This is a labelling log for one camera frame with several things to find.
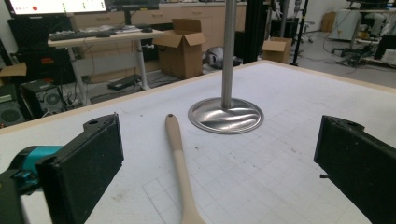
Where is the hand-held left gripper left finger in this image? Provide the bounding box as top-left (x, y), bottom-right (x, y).
top-left (35, 113), bottom-right (124, 224)

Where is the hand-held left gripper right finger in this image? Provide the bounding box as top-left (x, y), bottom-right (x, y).
top-left (313, 115), bottom-right (396, 224)

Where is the beige wooden spoon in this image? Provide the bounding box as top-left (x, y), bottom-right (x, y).
top-left (164, 113), bottom-right (207, 224)

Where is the metal stand with round base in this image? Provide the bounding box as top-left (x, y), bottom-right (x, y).
top-left (187, 0), bottom-right (265, 135)

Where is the grey computer tower with fan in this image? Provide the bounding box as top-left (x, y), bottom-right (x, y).
top-left (21, 79), bottom-right (64, 118)

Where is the black computer tower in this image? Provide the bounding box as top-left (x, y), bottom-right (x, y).
top-left (0, 83), bottom-right (26, 127)

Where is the black flat device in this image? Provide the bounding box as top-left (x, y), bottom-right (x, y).
top-left (106, 74), bottom-right (143, 91)

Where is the black case with orange label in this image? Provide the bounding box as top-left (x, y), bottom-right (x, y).
top-left (17, 49), bottom-right (77, 84)

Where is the black keyboard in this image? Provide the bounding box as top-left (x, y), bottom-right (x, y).
top-left (49, 30), bottom-right (118, 42)

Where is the wooden desk with white legs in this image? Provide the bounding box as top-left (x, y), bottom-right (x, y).
top-left (47, 28), bottom-right (166, 106)

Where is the small cardboard box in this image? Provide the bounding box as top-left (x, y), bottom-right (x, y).
top-left (262, 36), bottom-right (293, 64)

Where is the black tripod stand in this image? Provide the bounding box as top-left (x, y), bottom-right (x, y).
top-left (290, 0), bottom-right (310, 67)

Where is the tall open cardboard box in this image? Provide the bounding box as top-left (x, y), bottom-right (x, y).
top-left (152, 18), bottom-right (207, 80)

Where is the computer monitor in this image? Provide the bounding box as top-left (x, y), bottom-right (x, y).
top-left (4, 0), bottom-right (108, 17)

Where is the black metal column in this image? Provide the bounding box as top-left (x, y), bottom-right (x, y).
top-left (242, 0), bottom-right (269, 64)

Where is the grey round object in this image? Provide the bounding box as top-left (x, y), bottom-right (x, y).
top-left (204, 46), bottom-right (225, 70)

